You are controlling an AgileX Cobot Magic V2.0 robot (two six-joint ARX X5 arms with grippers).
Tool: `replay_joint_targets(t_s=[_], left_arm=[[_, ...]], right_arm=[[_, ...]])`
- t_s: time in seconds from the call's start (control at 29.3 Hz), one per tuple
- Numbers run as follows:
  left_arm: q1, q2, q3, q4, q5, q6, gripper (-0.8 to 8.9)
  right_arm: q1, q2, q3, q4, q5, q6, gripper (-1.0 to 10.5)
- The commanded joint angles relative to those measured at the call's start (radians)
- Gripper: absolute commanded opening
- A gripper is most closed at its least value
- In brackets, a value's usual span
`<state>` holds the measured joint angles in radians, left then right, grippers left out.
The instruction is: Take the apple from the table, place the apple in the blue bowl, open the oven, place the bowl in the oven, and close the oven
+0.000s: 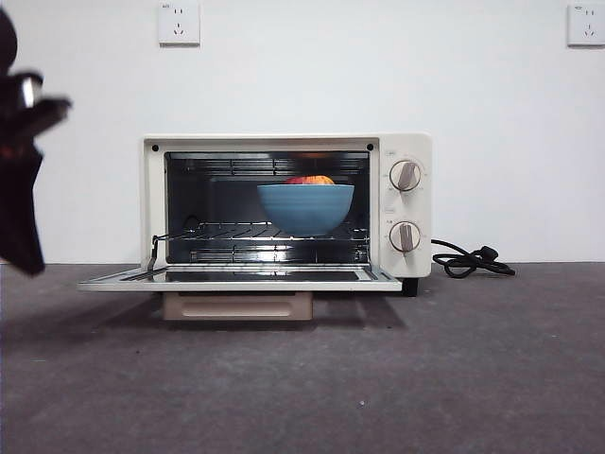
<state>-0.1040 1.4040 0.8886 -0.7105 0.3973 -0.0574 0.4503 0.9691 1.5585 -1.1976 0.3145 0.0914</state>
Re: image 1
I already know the metal oven rack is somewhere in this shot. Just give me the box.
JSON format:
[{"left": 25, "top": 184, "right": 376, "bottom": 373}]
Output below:
[{"left": 164, "top": 220, "right": 372, "bottom": 244}]

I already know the black oven power cable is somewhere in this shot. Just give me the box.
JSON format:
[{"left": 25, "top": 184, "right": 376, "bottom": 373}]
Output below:
[{"left": 430, "top": 238, "right": 516, "bottom": 280}]

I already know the blue ribbed bowl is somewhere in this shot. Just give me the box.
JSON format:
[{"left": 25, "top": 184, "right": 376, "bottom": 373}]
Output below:
[{"left": 256, "top": 183, "right": 355, "bottom": 236}]

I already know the red yellow apple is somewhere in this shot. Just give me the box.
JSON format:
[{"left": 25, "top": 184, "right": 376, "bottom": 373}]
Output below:
[{"left": 285, "top": 175, "right": 336, "bottom": 186}]

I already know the beige oven knob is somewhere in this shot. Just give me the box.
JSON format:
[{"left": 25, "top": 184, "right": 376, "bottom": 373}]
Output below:
[
  {"left": 389, "top": 220, "right": 423, "bottom": 253},
  {"left": 389, "top": 160, "right": 424, "bottom": 193}
]

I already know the white wall socket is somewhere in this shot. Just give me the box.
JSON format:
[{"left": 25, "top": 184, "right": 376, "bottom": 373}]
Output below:
[
  {"left": 567, "top": 3, "right": 605, "bottom": 47},
  {"left": 158, "top": 2, "right": 201, "bottom": 47}
]

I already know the glass oven door with handle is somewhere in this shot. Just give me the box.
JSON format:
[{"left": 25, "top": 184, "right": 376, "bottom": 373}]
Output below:
[{"left": 78, "top": 263, "right": 404, "bottom": 323}]

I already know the cream Toshiba toaster oven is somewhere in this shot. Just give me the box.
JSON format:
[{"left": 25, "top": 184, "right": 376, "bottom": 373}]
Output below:
[{"left": 141, "top": 132, "right": 433, "bottom": 298}]

